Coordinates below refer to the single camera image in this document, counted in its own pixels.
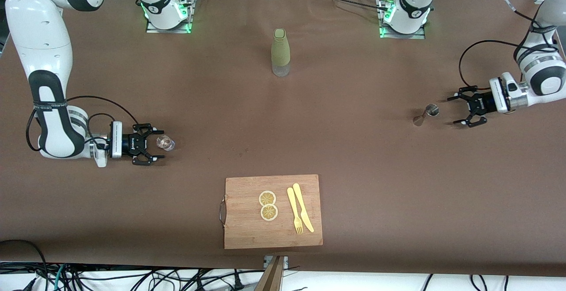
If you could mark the wooden cutting board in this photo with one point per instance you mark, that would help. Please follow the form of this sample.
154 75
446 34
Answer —
247 229

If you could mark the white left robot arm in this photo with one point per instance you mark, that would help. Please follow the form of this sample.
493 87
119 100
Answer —
541 74

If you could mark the small clear glass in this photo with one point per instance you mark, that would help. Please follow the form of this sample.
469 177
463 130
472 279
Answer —
166 143

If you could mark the steel jigger measuring cup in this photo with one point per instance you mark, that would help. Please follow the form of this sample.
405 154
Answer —
431 111

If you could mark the small metal bracket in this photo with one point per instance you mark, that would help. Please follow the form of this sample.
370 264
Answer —
267 260

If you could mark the yellow plastic knife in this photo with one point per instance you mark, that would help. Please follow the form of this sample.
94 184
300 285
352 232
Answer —
302 207

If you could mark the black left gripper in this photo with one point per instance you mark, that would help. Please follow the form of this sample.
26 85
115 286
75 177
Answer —
480 103

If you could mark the yellow plastic fork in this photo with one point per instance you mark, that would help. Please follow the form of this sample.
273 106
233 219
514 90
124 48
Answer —
293 207

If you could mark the yellow lemon slice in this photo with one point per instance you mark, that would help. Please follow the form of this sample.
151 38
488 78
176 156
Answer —
267 198
269 212

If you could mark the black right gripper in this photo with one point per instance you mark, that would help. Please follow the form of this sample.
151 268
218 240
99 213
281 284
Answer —
129 143

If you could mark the wooden post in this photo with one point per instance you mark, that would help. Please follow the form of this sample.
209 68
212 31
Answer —
270 277

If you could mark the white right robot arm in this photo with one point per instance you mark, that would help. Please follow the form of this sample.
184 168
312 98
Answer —
44 39

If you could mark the green sleeved glass bottle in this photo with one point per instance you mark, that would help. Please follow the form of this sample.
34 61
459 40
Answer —
280 47

